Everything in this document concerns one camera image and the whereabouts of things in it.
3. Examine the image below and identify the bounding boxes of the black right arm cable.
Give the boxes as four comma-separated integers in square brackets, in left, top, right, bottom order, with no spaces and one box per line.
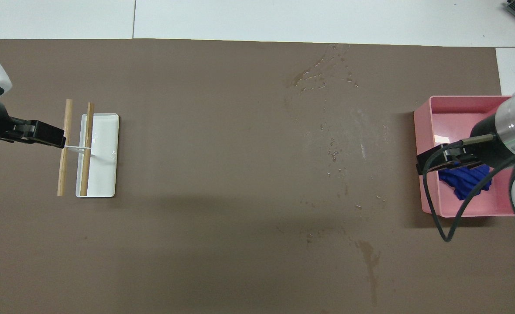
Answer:
[421,135,515,242]

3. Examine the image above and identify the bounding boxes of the white rack with wooden rods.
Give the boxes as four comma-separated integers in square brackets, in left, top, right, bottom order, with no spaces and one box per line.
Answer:
[57,99,120,198]

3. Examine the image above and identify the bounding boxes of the brown table mat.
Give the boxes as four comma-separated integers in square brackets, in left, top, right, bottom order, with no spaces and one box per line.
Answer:
[0,38,515,314]

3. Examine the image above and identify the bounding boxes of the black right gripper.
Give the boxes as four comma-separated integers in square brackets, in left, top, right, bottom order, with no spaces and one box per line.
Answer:
[415,113,510,175]

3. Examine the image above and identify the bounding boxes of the dark blue towel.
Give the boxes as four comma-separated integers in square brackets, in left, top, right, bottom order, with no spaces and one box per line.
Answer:
[438,164,494,201]

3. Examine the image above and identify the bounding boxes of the pink plastic bin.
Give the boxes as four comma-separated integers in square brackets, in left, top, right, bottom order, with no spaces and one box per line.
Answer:
[413,96,515,218]

